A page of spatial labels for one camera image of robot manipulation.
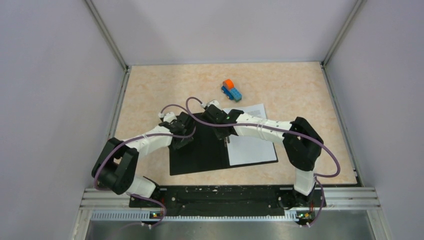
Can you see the white slotted cable duct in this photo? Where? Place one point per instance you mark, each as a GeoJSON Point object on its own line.
{"type": "Point", "coordinates": [148, 216]}

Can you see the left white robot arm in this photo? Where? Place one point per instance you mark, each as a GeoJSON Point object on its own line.
{"type": "Point", "coordinates": [115, 168]}

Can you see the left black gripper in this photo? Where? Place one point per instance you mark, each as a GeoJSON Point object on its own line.
{"type": "Point", "coordinates": [186, 141]}

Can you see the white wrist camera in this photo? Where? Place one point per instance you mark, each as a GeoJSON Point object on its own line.
{"type": "Point", "coordinates": [167, 117]}
{"type": "Point", "coordinates": [206, 105]}

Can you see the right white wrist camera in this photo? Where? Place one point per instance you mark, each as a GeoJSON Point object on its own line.
{"type": "Point", "coordinates": [206, 105]}

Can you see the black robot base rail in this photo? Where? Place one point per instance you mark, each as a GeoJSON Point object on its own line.
{"type": "Point", "coordinates": [230, 200]}

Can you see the aluminium frame profile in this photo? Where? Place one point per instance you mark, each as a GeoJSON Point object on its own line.
{"type": "Point", "coordinates": [103, 200]}

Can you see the teal and black folder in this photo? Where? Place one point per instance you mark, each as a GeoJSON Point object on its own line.
{"type": "Point", "coordinates": [205, 153]}

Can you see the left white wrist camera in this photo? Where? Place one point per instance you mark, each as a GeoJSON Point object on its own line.
{"type": "Point", "coordinates": [167, 117]}

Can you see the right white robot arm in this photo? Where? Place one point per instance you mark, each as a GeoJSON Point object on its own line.
{"type": "Point", "coordinates": [301, 142]}

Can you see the white printed paper sheets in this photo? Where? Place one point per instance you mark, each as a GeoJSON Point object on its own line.
{"type": "Point", "coordinates": [246, 151]}

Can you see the blue orange toy car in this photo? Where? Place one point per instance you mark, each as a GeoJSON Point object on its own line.
{"type": "Point", "coordinates": [229, 89]}

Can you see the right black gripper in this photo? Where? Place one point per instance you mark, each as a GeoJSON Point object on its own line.
{"type": "Point", "coordinates": [220, 136]}

